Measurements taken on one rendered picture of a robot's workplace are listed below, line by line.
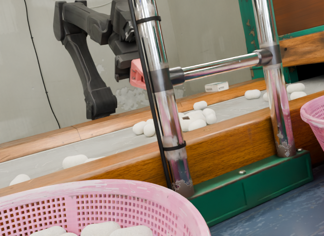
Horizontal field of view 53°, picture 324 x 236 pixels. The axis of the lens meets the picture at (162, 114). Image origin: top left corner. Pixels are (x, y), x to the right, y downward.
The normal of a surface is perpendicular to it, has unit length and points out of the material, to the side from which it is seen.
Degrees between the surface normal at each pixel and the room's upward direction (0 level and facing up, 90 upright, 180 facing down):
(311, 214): 0
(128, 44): 41
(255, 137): 90
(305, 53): 67
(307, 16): 89
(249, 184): 90
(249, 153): 90
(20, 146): 45
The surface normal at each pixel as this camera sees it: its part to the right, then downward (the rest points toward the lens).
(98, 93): 0.44, -0.37
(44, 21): 0.44, 0.04
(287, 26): -0.89, 0.24
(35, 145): 0.15, -0.66
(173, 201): -0.93, -0.03
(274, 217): -0.20, -0.97
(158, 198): -0.83, -0.02
